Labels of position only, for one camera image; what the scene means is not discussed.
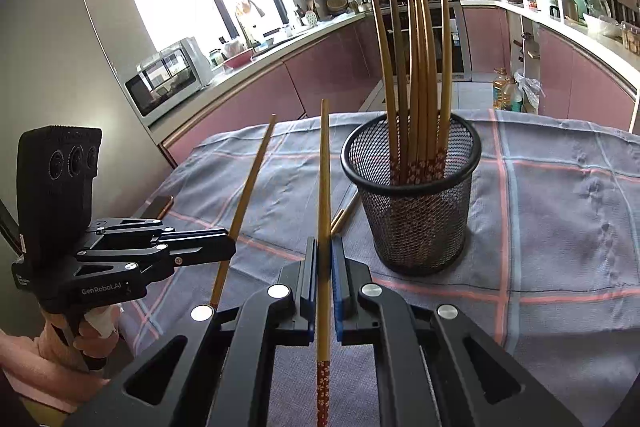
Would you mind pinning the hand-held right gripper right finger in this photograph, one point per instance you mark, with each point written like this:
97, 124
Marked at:
340, 297

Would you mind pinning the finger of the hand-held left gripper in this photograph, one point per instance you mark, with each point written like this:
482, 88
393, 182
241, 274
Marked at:
200, 237
200, 254

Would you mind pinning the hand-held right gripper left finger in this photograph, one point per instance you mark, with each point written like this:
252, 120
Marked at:
305, 302

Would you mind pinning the red-ended wooden chopstick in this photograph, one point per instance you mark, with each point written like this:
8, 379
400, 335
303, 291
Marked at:
342, 221
324, 207
247, 197

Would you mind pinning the black mesh holder cup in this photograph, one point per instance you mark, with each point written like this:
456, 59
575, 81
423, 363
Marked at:
420, 227

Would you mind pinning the bunch of wooden chopsticks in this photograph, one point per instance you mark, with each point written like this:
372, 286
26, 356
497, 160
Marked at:
420, 82

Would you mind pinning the person's left forearm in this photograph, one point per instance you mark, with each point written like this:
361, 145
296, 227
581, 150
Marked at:
30, 372

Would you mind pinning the person's left hand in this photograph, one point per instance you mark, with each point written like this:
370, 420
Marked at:
97, 337

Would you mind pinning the dark flat phone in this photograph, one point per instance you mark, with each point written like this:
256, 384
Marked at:
159, 207

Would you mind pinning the white countertop oven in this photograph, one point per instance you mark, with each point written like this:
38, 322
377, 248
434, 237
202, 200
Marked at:
170, 77

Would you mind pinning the pink bowl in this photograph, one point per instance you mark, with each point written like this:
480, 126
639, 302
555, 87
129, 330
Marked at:
239, 58

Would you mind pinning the pink base cabinets long run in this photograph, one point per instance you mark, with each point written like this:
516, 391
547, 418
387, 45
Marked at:
300, 72

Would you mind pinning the grey checked tablecloth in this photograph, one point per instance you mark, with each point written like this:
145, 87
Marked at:
550, 232

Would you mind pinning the clear plastic bag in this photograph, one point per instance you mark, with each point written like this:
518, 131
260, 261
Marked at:
529, 92

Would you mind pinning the small steel kettle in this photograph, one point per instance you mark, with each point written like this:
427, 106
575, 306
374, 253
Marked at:
360, 5

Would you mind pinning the black built-in stove oven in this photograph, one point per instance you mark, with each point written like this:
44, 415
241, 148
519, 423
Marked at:
460, 37

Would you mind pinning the pink base cabinets short run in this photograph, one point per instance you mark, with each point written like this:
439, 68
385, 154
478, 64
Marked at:
575, 77

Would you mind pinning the grey bottle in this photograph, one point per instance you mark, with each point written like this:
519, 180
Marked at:
566, 4

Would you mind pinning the glass jar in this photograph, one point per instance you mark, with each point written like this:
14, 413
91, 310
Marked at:
631, 36

